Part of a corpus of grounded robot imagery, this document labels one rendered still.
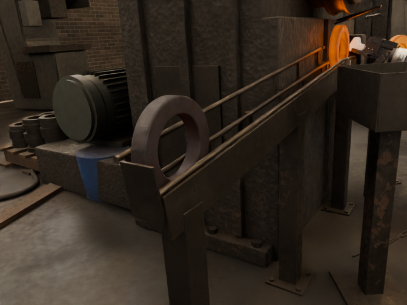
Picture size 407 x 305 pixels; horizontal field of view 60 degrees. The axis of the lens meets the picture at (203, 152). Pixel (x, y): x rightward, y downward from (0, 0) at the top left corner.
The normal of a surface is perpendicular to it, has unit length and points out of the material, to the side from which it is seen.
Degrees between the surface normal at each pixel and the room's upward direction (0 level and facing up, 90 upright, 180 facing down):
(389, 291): 0
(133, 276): 0
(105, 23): 90
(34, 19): 90
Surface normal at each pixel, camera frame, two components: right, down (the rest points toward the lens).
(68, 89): -0.57, 0.29
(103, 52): 0.82, 0.12
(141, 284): -0.06, -0.95
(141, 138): -0.54, -0.16
